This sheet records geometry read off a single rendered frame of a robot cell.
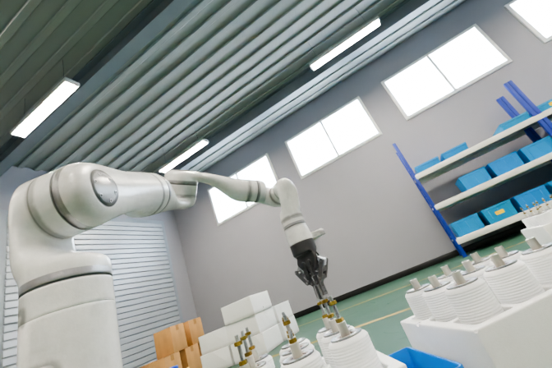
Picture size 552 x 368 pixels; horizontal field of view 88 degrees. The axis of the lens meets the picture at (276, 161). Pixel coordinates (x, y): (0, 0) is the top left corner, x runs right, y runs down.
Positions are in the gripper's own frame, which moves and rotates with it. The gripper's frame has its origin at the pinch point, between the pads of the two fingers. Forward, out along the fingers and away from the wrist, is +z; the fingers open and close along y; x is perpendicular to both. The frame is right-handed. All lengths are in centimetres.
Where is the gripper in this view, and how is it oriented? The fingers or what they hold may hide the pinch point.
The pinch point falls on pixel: (320, 291)
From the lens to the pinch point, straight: 89.5
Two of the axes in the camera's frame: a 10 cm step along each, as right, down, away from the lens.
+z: 3.5, 8.4, -4.2
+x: 7.5, 0.2, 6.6
